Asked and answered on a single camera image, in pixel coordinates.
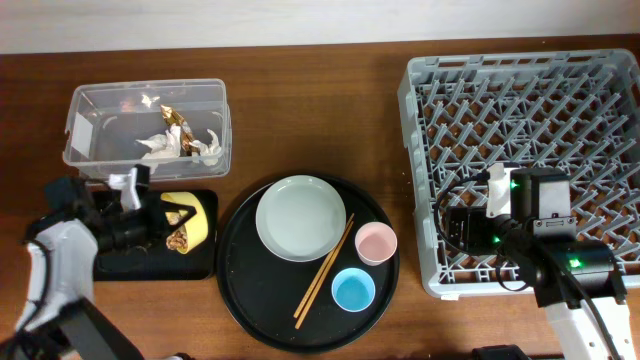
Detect food scraps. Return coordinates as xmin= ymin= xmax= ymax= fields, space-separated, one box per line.
xmin=166 ymin=212 xmax=188 ymax=251

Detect yellow bowl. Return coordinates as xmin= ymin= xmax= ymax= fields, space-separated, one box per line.
xmin=161 ymin=192 xmax=209 ymax=255

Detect white tissue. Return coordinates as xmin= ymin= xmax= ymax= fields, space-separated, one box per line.
xmin=190 ymin=129 xmax=222 ymax=166
xmin=136 ymin=125 xmax=182 ymax=159

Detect pink cup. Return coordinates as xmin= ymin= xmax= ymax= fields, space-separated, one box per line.
xmin=354 ymin=222 xmax=397 ymax=266

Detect blue cup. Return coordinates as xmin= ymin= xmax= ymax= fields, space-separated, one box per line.
xmin=331 ymin=268 xmax=376 ymax=313

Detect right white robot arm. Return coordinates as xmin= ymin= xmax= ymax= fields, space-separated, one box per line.
xmin=434 ymin=163 xmax=636 ymax=359

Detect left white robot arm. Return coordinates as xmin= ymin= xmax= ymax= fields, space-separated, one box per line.
xmin=1 ymin=177 xmax=200 ymax=359

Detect clear plastic waste bin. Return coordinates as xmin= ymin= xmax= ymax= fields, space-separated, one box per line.
xmin=63 ymin=78 xmax=232 ymax=182

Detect grey dishwasher rack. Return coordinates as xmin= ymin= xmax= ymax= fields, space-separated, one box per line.
xmin=397 ymin=49 xmax=639 ymax=300

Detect black rectangular tray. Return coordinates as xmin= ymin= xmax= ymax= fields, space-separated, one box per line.
xmin=93 ymin=190 xmax=218 ymax=281

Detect gold snack wrapper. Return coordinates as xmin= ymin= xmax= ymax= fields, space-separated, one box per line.
xmin=160 ymin=105 xmax=199 ymax=155

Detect wooden chopstick right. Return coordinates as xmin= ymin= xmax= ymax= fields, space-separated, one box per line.
xmin=294 ymin=220 xmax=355 ymax=331

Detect grey round plate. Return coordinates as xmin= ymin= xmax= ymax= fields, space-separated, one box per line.
xmin=255 ymin=175 xmax=347 ymax=263

